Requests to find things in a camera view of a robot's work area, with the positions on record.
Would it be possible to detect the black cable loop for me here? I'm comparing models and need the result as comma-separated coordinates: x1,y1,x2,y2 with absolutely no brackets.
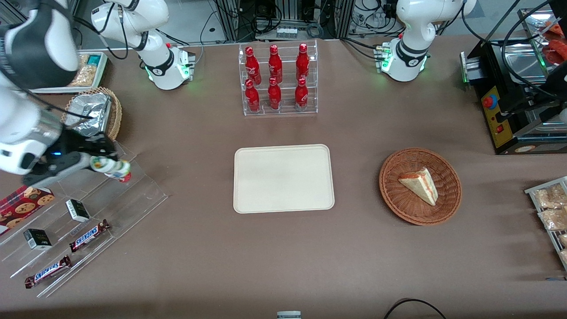
383,299,448,319

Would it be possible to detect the white snack bin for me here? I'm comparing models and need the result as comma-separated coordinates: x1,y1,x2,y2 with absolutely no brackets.
31,51,109,94

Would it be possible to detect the black machine with yellow panel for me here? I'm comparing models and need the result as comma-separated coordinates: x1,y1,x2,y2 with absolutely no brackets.
461,9,567,156

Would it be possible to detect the red cola bottle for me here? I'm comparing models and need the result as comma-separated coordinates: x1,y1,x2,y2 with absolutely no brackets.
295,78,309,110
268,44,283,85
268,77,282,110
296,43,310,82
245,46,262,86
245,79,260,112

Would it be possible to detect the small tan wicker basket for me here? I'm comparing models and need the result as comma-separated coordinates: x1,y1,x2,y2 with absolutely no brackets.
64,86,123,142

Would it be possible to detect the green-label yogurt cup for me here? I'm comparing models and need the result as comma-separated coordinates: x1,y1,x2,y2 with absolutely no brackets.
90,156,131,179

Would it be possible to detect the clear acrylic bottle rack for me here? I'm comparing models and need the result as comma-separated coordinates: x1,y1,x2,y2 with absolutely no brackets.
238,40,318,117

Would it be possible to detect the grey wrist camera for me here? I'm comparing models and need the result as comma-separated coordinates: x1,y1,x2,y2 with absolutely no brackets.
22,152,92,187

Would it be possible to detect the tray of packaged snacks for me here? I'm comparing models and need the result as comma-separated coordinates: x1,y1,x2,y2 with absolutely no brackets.
525,176,567,271

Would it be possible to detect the round brown wicker basket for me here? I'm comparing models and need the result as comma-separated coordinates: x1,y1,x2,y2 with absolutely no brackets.
379,148,462,226

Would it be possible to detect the clear bag of crackers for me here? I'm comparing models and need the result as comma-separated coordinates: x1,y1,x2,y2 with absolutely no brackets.
69,64,98,87

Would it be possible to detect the Snickers chocolate bar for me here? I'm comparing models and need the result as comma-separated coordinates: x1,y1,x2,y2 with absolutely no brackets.
24,255,72,289
69,219,111,253

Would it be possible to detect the clear acrylic stepped display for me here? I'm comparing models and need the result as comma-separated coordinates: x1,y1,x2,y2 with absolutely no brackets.
0,142,169,298

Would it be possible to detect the triangular sandwich wedge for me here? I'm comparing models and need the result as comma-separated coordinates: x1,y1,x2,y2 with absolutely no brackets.
398,167,439,206

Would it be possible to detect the cream rectangular tray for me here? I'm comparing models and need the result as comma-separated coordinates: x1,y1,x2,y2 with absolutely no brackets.
233,144,335,214

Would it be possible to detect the red cookie box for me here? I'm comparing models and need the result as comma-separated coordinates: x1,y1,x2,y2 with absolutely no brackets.
0,185,56,235

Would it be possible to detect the silver foil bag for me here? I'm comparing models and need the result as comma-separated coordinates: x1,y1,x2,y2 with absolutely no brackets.
66,93,112,137

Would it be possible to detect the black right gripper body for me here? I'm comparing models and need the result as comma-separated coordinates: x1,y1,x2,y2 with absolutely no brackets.
55,128,117,156

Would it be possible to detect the clear bag of nuts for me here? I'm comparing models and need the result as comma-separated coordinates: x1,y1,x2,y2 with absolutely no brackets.
534,184,567,209
538,208,567,231

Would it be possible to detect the small black box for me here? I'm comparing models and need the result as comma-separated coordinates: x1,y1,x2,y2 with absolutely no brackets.
23,228,53,251
66,199,91,223

